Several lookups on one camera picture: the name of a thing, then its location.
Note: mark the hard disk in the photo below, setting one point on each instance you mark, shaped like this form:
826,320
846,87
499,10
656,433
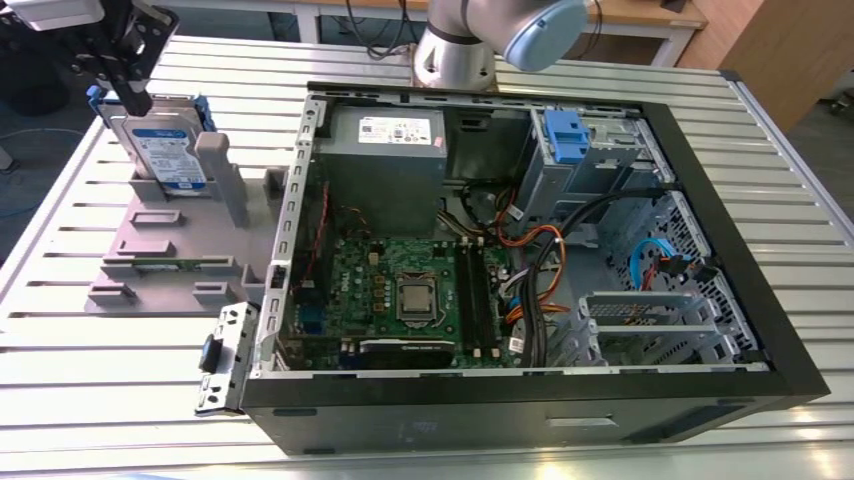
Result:
163,150

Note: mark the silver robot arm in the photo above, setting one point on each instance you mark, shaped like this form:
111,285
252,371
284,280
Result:
447,55

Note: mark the metal disk bay cage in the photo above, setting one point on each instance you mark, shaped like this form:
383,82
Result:
600,170

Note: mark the perforated metal disk bay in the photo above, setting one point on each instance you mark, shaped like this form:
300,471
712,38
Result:
640,300

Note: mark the black office chair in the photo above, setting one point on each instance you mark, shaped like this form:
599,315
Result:
26,95

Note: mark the grey parts rack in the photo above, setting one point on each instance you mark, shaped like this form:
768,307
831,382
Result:
193,235

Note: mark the green RAM stick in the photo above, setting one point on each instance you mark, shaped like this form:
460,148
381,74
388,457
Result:
167,264

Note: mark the silver power supply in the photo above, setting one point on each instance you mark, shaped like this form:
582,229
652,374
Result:
380,190

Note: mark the green motherboard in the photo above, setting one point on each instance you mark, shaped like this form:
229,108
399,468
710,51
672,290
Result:
353,320

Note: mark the silver CPU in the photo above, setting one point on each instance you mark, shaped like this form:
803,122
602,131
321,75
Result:
415,297

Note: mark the blue plastic bay carrier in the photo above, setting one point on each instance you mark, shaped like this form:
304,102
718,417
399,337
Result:
566,135

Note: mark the CPU socket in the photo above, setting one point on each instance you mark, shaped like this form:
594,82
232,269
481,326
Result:
401,320

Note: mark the black RAM slot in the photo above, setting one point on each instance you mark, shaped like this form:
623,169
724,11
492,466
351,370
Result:
469,295
487,295

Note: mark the black graphics card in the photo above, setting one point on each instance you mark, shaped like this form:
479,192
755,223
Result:
407,350

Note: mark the wooden top desk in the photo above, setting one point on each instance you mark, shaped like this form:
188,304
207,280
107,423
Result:
654,15

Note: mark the black open PC case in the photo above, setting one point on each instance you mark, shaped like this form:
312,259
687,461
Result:
467,415

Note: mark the wooden cabinet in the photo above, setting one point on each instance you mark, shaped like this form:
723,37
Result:
787,50

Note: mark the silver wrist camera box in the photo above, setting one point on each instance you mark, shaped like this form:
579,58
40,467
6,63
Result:
53,12

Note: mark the hinged metal slot bracket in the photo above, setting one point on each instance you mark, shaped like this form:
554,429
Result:
233,350

